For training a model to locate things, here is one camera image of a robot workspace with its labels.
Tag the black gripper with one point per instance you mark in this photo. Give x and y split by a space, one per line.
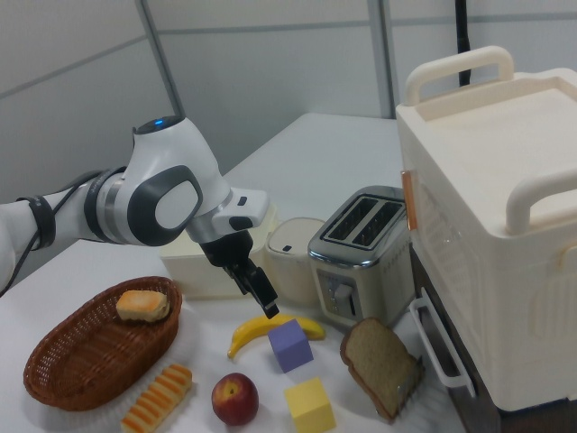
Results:
227 250

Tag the purple foam cube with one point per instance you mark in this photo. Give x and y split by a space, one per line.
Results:
290 347

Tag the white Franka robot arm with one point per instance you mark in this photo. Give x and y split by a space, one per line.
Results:
171 189

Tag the yellow foam cube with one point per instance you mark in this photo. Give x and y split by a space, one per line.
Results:
311 406

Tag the yellow banana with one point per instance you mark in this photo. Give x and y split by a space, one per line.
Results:
248 331

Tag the small white lidded bin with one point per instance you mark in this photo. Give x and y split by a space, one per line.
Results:
293 257

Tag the white rectangular plastic box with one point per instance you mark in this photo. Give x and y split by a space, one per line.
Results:
194 275

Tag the silver two-slot toaster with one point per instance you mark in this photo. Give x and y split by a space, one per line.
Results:
356 266

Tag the toasted bread roll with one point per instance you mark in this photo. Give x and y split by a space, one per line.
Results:
142 305

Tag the red apple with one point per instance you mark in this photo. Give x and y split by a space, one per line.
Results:
234 399

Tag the orange striped toy pastry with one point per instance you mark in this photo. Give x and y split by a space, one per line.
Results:
158 397

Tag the brown bread slice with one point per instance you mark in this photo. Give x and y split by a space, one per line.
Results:
376 361

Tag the brown wicker basket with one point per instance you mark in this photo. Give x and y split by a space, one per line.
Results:
85 352

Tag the dark brown cabinet drawer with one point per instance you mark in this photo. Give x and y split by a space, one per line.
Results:
469 374

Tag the cream toy kitchen cabinet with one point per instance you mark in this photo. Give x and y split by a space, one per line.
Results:
487 225

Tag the black pole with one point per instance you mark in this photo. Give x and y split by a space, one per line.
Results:
462 40

